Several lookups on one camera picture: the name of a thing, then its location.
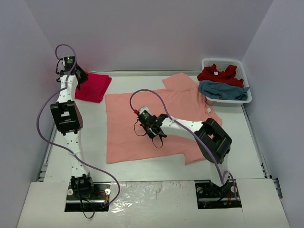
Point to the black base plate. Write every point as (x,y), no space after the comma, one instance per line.
(211,196)
(93,203)

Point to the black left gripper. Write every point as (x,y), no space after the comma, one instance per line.
(81,75)

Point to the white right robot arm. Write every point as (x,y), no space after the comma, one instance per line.
(213,142)

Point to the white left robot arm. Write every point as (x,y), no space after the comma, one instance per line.
(69,123)

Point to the dark red t-shirt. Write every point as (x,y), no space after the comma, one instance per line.
(228,76)

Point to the white plastic laundry basket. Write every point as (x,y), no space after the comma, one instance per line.
(222,64)

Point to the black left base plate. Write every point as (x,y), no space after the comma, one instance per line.
(93,203)

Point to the blue-grey t-shirt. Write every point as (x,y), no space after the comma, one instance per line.
(222,91)

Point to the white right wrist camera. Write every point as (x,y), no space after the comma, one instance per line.
(141,110)

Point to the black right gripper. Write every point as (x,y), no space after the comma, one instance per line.
(152,129)

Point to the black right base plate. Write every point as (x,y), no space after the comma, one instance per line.
(211,196)

